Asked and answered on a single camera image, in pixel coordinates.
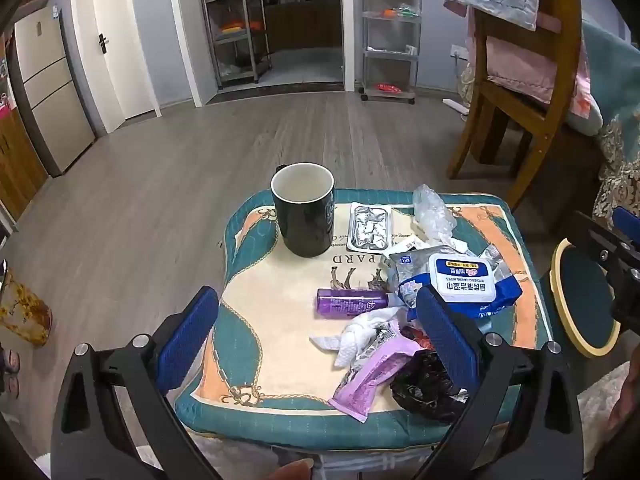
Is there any white paper slip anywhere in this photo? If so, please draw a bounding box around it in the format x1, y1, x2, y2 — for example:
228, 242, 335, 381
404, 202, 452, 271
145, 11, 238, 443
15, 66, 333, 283
387, 234, 468, 261

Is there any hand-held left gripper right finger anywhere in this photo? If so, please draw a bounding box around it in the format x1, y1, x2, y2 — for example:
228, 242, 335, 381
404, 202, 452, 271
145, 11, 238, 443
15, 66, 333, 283
415, 284, 585, 480

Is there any light grey cushion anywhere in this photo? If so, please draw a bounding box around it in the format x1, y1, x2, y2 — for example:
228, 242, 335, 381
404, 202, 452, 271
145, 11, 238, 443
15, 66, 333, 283
565, 105, 603, 136

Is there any red and white packet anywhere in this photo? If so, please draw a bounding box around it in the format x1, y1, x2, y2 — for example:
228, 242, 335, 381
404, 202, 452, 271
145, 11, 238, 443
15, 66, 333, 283
400, 325, 436, 351

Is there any crumpled white tissue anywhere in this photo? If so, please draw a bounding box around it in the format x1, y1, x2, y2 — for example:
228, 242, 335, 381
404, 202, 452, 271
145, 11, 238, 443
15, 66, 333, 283
309, 307, 401, 368

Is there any black mug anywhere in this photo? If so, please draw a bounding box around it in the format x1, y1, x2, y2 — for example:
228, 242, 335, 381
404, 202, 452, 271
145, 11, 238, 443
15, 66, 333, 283
271, 162, 336, 258

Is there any white door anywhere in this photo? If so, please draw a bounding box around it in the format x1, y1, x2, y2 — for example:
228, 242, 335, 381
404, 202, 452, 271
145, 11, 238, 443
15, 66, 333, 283
90, 0, 156, 121

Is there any purple wrapper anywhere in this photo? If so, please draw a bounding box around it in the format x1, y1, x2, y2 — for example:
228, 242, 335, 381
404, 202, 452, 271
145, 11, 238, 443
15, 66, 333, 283
327, 335, 426, 423

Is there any silver blister pack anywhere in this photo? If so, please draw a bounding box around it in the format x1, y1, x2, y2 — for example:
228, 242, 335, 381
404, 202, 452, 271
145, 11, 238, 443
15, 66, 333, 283
346, 202, 394, 252

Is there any orange item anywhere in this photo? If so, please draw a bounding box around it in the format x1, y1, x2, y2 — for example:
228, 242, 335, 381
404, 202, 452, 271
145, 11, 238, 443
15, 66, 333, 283
220, 20, 263, 35

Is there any blue wet wipes pack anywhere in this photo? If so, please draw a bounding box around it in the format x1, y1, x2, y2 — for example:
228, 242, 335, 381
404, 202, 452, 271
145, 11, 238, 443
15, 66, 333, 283
387, 245, 523, 321

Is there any black plastic bag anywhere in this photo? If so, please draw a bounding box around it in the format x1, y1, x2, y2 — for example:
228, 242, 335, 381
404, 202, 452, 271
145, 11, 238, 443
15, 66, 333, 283
390, 350, 473, 426

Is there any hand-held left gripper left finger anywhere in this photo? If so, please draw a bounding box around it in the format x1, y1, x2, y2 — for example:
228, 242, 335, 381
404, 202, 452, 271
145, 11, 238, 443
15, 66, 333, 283
51, 285, 223, 480

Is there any metal shelf rack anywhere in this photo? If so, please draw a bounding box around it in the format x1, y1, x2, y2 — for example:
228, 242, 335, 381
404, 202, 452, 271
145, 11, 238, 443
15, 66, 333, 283
197, 0, 273, 90

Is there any beige refrigerator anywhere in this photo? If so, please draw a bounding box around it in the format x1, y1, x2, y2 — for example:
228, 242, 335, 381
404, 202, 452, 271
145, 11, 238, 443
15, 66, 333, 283
7, 7, 96, 178

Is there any person's right hand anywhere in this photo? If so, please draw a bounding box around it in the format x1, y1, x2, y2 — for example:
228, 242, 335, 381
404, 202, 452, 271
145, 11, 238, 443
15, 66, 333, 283
609, 364, 640, 431

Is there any clear plastic bag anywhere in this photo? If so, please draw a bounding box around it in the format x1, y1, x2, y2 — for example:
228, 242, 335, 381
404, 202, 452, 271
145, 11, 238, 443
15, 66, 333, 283
412, 184, 458, 243

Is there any purple bottle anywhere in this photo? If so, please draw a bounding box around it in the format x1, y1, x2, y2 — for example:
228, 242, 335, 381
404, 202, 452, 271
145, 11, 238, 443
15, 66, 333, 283
316, 287, 391, 318

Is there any wooden chair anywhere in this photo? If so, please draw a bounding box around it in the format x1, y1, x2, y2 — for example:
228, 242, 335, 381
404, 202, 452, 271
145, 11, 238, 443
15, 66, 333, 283
446, 0, 593, 211

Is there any round bin with yellow rim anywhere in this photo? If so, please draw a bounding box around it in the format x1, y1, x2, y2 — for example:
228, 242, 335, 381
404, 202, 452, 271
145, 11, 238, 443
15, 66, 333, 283
550, 237, 623, 358

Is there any wooden kitchen cabinet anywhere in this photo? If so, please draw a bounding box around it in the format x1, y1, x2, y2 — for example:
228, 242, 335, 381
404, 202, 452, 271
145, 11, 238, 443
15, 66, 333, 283
262, 0, 343, 51

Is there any teal lace tablecloth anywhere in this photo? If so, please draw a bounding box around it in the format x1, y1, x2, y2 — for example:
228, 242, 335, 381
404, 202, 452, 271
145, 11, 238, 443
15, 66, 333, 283
565, 17, 640, 226

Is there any white trolley cart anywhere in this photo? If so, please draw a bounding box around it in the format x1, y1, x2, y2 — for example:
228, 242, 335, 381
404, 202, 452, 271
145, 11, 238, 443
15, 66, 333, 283
359, 0, 423, 106

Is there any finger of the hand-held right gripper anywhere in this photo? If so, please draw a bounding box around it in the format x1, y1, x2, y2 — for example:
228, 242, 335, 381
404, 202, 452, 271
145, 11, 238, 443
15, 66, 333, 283
572, 210, 640, 281
612, 206, 640, 243

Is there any printed teal cushion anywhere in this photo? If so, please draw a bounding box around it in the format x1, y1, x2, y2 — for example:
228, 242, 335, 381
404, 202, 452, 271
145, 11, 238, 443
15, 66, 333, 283
222, 189, 553, 448

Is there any pink seat cushion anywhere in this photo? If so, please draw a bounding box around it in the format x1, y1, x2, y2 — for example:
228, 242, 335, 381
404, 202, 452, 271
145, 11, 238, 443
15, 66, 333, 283
467, 7, 601, 116

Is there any pink slipper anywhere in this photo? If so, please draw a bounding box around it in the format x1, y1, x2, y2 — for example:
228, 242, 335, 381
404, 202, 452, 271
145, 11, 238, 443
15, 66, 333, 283
0, 347, 22, 401

